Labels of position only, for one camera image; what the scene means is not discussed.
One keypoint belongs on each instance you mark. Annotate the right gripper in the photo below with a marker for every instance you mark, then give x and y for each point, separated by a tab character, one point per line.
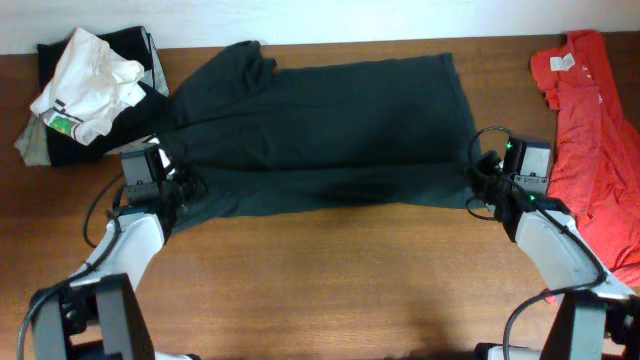
488	159

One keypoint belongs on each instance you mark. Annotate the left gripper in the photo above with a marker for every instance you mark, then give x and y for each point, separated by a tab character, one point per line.
191	179

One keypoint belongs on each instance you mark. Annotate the dark green t-shirt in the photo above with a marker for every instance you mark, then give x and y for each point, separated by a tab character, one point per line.
261	140

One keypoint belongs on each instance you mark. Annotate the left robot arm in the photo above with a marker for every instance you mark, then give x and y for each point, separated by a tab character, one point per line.
94	313

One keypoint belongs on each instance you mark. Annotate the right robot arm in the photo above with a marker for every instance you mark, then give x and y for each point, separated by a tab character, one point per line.
593	304

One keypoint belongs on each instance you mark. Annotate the red t-shirt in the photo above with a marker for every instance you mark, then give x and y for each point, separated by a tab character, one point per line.
596	170

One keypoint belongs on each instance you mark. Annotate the white printed t-shirt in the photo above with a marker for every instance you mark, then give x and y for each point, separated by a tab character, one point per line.
91	86

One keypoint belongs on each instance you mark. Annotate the grey folded garment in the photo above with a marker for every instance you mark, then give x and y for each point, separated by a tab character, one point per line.
35	145

